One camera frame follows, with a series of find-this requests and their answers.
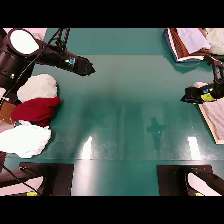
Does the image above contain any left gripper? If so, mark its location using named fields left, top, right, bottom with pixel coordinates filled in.
left=63, top=55, right=97, bottom=77

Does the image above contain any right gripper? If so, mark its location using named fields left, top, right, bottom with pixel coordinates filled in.
left=180, top=85, right=205, bottom=105

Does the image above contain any tan folded garment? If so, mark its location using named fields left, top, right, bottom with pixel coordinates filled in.
left=198, top=103, right=224, bottom=145

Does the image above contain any blue folded garment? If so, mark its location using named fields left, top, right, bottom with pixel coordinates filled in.
left=162, top=28, right=205, bottom=64

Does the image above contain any lavender folded garment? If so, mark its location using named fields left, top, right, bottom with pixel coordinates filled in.
left=176, top=28, right=212, bottom=55

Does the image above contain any white folded garment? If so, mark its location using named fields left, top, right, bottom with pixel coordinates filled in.
left=203, top=28, right=224, bottom=56

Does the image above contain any red garment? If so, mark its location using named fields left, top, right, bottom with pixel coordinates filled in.
left=10, top=96, right=62, bottom=128

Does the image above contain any black cable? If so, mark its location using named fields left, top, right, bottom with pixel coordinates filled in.
left=1, top=164, right=43, bottom=196

